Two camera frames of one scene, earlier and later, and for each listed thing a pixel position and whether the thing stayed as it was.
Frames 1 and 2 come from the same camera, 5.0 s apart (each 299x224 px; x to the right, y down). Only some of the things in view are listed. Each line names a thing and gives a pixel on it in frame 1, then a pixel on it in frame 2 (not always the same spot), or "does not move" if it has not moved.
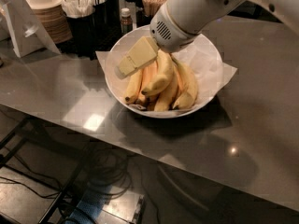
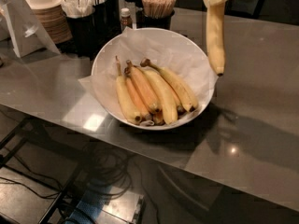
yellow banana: [167, 96] → [149, 97]
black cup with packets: [106, 1] does not move
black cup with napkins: [78, 7] does not move
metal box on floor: [106, 204] does not move
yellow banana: [190, 86] → [184, 90]
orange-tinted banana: [148, 77] → [137, 98]
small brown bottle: [126, 21] does not move
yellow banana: [166, 65] → [216, 36]
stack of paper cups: [55, 22] does not move
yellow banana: [134, 87] → [124, 97]
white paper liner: [211, 73] → [136, 45]
